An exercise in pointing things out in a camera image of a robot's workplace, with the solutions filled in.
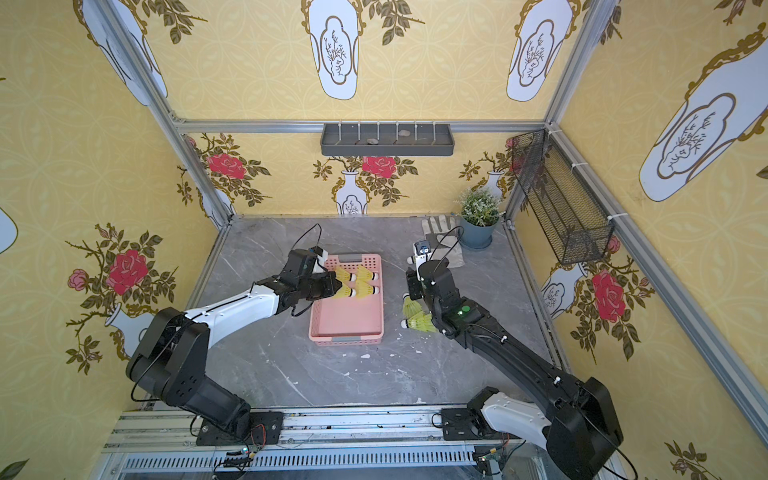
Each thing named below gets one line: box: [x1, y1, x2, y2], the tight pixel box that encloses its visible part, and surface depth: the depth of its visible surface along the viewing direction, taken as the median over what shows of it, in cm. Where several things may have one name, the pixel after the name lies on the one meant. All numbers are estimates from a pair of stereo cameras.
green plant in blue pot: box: [453, 188, 504, 250], surface depth 105 cm
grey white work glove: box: [422, 215, 466, 268], surface depth 119 cm
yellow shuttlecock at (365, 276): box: [355, 266, 379, 285], surface depth 102 cm
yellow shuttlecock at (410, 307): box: [402, 293, 423, 319], surface depth 96 cm
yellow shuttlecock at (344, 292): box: [329, 282, 357, 299], surface depth 94 cm
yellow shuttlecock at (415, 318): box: [400, 306, 438, 333], surface depth 92 cm
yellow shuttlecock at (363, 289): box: [355, 280, 373, 299], surface depth 97 cm
